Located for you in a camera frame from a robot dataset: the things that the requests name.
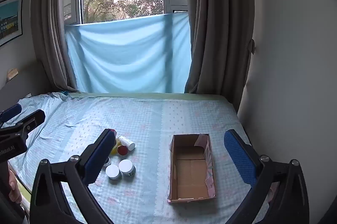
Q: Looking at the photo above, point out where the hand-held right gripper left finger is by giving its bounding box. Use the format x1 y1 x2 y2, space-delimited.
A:
29 128 118 224

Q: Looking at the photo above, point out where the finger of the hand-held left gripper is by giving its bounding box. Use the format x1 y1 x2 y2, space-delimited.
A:
0 109 46 140
0 103 23 123

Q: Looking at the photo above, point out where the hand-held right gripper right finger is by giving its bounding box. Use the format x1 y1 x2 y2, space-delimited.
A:
224 129 310 224

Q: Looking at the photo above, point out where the white-lid green jar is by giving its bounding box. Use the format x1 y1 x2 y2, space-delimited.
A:
106 165 122 180
118 159 136 176

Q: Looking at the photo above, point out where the cardboard box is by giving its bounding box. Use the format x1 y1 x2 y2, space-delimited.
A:
168 134 218 204

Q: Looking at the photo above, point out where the person's left hand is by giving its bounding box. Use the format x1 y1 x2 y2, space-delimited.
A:
8 170 23 205

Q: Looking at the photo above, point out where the white pill bottle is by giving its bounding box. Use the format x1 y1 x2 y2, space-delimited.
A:
117 135 136 151

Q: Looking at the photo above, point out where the checkered floral bed sheet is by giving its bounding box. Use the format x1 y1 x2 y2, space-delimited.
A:
0 92 271 224

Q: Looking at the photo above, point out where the brown curtain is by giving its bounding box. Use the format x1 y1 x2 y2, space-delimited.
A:
182 0 255 108
31 0 86 94

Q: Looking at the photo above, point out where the light blue hanging cloth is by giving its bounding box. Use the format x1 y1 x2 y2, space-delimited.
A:
64 12 192 94

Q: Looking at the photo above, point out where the small wooden wall fixture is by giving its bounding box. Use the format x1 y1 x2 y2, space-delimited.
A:
7 68 19 81

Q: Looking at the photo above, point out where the framed wall poster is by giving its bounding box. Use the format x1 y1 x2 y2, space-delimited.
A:
0 0 24 46

